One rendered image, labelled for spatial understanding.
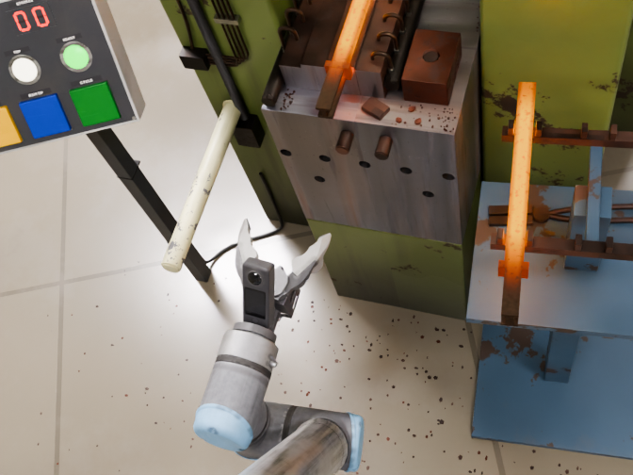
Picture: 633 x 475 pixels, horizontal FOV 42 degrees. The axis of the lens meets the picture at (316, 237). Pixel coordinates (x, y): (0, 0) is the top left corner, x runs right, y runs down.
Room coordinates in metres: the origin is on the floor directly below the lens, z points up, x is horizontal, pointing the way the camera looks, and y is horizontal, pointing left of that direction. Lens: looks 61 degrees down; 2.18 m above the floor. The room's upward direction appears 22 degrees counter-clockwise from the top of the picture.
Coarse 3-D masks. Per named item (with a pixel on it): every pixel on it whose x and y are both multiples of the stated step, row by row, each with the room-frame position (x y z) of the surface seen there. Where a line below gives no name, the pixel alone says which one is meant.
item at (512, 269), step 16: (528, 96) 0.78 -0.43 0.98; (528, 112) 0.75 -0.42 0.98; (528, 128) 0.72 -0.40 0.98; (528, 144) 0.69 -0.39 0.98; (512, 160) 0.67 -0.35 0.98; (528, 160) 0.66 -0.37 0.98; (512, 176) 0.64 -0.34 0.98; (528, 176) 0.63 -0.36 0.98; (512, 192) 0.62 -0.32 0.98; (512, 208) 0.59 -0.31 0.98; (512, 224) 0.56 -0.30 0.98; (512, 240) 0.54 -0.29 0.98; (512, 256) 0.51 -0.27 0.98; (512, 272) 0.48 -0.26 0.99; (512, 288) 0.46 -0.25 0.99; (512, 304) 0.44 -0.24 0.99; (512, 320) 0.42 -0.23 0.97
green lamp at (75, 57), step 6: (66, 48) 1.17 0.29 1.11; (72, 48) 1.16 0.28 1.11; (78, 48) 1.16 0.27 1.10; (66, 54) 1.16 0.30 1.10; (72, 54) 1.16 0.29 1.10; (78, 54) 1.16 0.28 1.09; (84, 54) 1.15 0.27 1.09; (66, 60) 1.16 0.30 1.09; (72, 60) 1.15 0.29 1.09; (78, 60) 1.15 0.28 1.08; (84, 60) 1.15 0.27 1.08; (72, 66) 1.15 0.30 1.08; (78, 66) 1.15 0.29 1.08; (84, 66) 1.14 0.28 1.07
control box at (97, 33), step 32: (0, 0) 1.24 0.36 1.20; (32, 0) 1.22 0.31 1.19; (64, 0) 1.20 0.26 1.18; (96, 0) 1.20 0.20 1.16; (0, 32) 1.22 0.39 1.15; (32, 32) 1.20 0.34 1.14; (64, 32) 1.18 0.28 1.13; (96, 32) 1.16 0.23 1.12; (0, 64) 1.19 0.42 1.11; (64, 64) 1.16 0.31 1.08; (96, 64) 1.14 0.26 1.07; (128, 64) 1.17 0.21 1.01; (0, 96) 1.17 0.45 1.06; (32, 96) 1.15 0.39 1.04; (64, 96) 1.13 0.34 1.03; (128, 96) 1.10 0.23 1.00; (96, 128) 1.09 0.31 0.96
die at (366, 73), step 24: (312, 0) 1.17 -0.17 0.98; (336, 0) 1.14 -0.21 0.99; (384, 0) 1.09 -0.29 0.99; (312, 24) 1.12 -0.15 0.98; (336, 24) 1.08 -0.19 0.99; (384, 24) 1.04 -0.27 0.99; (288, 48) 1.08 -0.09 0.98; (312, 48) 1.05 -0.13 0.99; (360, 48) 1.00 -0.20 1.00; (384, 48) 0.98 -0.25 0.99; (288, 72) 1.04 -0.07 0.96; (312, 72) 1.01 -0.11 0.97; (360, 72) 0.96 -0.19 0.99; (384, 72) 0.95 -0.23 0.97; (384, 96) 0.94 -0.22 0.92
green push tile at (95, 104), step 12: (96, 84) 1.12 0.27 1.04; (108, 84) 1.12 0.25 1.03; (72, 96) 1.12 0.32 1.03; (84, 96) 1.12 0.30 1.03; (96, 96) 1.11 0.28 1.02; (108, 96) 1.10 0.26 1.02; (84, 108) 1.11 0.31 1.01; (96, 108) 1.10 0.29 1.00; (108, 108) 1.09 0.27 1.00; (84, 120) 1.10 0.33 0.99; (96, 120) 1.09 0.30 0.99; (108, 120) 1.09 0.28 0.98
